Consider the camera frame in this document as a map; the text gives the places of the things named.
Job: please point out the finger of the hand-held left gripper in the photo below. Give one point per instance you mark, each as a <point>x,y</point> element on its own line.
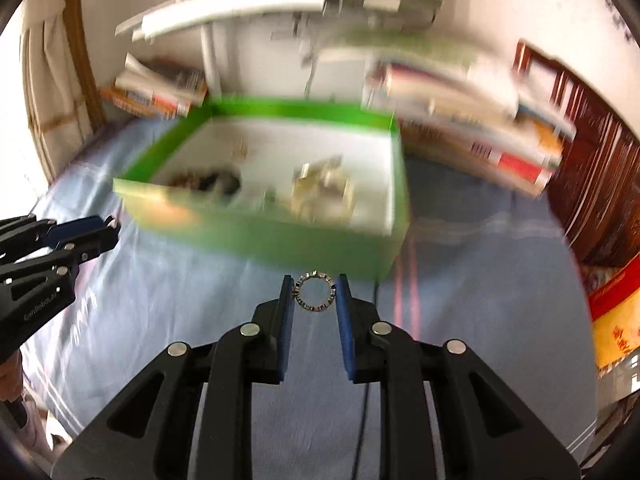
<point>75,230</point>
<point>45,285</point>

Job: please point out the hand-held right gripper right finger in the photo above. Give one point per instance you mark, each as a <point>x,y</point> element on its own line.
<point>346,330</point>

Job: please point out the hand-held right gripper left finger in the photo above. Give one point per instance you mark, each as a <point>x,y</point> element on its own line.
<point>284,330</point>

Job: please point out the green cardboard box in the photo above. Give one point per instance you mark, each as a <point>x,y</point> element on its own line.
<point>300,245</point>

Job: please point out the pale gold jewelry pile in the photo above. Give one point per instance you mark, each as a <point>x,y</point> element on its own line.
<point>322,190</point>

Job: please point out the dark bead jewelry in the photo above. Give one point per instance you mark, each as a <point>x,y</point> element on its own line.
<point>222,182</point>

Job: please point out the blue striped bedsheet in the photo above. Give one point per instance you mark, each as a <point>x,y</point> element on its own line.
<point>475,270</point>

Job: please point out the small stack of books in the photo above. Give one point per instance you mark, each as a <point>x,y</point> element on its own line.
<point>160,92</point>

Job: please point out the large stack of books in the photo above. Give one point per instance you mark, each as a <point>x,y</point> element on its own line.
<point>475,110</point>

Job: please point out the red and yellow box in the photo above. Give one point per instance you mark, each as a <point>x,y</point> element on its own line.
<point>617,320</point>

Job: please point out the dark wooden cabinet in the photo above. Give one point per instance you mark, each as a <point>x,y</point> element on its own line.
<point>600,170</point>

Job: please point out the wooden post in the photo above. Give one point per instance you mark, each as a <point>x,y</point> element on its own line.
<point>82,50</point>

